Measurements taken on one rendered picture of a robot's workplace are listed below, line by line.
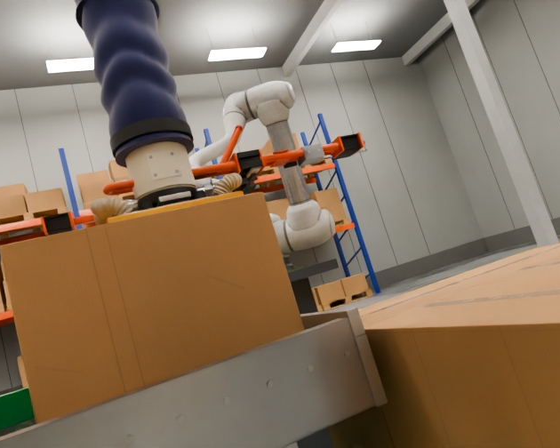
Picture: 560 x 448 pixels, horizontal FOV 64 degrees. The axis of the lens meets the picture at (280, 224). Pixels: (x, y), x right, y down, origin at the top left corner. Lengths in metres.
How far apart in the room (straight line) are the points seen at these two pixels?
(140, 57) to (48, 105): 9.61
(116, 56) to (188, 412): 0.92
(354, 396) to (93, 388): 0.54
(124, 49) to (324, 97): 11.29
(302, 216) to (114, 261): 1.10
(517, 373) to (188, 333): 0.66
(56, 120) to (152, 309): 9.81
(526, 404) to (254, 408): 0.47
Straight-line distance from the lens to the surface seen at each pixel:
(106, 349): 1.05
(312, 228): 1.99
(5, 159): 10.52
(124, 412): 0.90
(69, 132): 10.64
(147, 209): 1.14
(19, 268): 1.08
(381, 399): 1.05
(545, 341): 0.76
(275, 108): 1.98
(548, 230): 4.56
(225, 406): 0.92
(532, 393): 0.82
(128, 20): 1.40
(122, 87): 1.32
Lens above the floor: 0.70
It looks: 8 degrees up
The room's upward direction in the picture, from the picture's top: 17 degrees counter-clockwise
